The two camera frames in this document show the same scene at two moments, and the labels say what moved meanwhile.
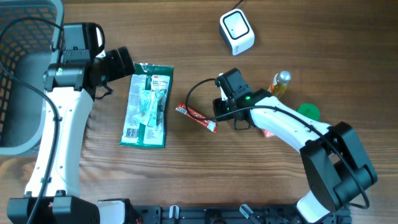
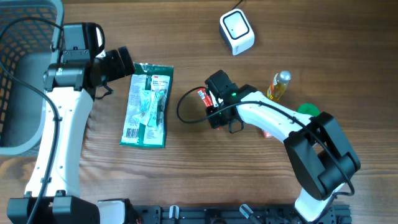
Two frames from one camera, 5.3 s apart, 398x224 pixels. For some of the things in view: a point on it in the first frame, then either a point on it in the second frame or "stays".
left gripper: x=119 y=70 stays
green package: x=144 y=121 stays
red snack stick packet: x=211 y=124 to x=206 y=99
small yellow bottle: x=281 y=81 stays
